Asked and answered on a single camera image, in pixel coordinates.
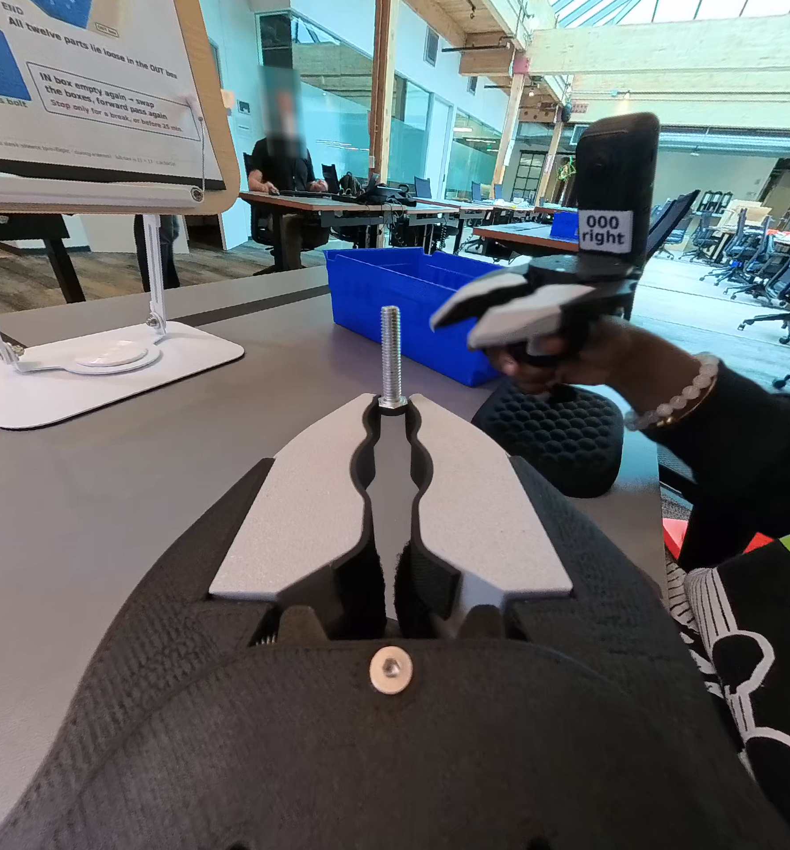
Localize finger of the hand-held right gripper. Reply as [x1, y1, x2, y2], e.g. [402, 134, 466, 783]
[429, 271, 534, 332]
[466, 284, 599, 352]

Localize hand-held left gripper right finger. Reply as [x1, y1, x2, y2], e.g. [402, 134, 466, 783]
[395, 393, 575, 638]

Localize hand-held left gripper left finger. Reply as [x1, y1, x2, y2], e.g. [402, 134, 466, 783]
[208, 393, 389, 628]

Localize long steel hex bolt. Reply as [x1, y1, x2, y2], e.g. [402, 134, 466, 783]
[375, 305, 410, 415]

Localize person's right forearm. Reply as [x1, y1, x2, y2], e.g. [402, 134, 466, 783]
[644, 362, 790, 573]

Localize person's right hand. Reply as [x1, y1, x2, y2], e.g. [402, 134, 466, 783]
[484, 317, 704, 416]

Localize black framed instruction sign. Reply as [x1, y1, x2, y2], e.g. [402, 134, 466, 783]
[644, 189, 702, 263]

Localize wood-topped office desk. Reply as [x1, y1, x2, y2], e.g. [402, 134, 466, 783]
[472, 222, 583, 259]
[239, 190, 463, 274]

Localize black honeycomb wrist rest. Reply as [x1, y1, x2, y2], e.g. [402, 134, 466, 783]
[470, 382, 626, 499]

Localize row of black office chairs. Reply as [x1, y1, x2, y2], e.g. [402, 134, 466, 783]
[654, 191, 790, 391]

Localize white poster stand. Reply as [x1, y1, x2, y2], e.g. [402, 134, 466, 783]
[0, 212, 245, 431]

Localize black white patterned pants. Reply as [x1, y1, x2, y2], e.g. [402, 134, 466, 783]
[666, 564, 777, 781]

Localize black angled table legs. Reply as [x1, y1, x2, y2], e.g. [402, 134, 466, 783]
[0, 214, 88, 306]

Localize instruction poster on tan board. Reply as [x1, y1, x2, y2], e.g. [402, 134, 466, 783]
[0, 0, 242, 218]

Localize white bead bracelet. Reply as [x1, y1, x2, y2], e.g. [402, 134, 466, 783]
[622, 352, 721, 433]

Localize gold bracelet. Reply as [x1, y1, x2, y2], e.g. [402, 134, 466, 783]
[657, 375, 720, 429]

